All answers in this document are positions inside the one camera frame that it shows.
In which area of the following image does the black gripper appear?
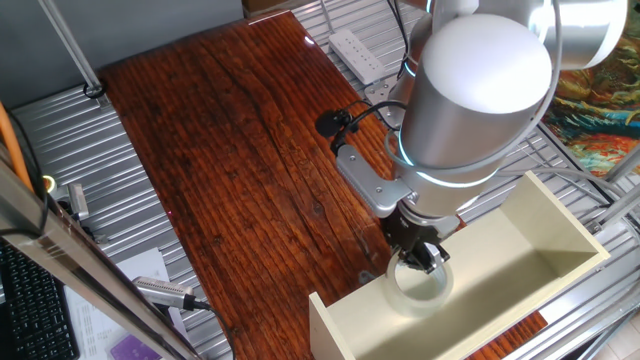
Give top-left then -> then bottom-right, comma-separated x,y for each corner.
383,209 -> 451,275

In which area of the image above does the clear tape roll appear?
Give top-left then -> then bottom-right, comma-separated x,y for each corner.
384,247 -> 455,319

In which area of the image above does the cream wooden shelf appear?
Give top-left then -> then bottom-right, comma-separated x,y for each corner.
308,170 -> 612,360

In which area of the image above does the white power strip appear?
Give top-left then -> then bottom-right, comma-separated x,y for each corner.
328,28 -> 386,85

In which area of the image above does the brown wooden board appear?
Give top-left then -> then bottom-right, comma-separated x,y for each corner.
97,9 -> 549,360

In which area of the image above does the colourful painting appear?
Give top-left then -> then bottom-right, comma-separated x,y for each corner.
542,19 -> 640,176

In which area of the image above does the purple box in clear case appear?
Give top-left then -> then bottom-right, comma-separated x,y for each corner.
109,333 -> 164,360

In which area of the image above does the printed paper sheet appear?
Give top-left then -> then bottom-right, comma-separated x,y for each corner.
64,247 -> 174,360

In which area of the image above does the reflective metal bar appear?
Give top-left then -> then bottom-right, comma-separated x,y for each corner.
0,159 -> 201,360

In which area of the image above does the black clamp device right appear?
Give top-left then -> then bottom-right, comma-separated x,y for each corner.
49,180 -> 91,224

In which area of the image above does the black keyboard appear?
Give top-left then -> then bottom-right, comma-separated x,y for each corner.
0,239 -> 81,360

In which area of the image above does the aluminium pole with black base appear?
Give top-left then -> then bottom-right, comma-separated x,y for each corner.
37,0 -> 109,109

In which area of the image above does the orange tube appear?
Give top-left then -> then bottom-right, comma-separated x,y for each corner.
0,102 -> 34,192

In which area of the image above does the black cable with plug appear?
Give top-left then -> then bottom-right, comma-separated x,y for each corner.
314,99 -> 409,156

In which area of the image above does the grey cable with metal connector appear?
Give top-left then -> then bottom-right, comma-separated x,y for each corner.
497,164 -> 640,221

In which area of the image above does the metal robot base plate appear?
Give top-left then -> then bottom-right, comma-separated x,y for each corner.
363,79 -> 407,127

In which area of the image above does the aluminium frame strut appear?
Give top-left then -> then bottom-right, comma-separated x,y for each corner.
602,144 -> 640,184
587,184 -> 640,234

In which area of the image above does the black camera cable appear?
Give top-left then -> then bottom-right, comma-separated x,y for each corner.
192,298 -> 237,360

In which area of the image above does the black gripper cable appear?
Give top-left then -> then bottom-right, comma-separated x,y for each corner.
384,0 -> 412,81

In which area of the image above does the silver camera with ribbed body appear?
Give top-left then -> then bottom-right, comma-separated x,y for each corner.
132,275 -> 197,312

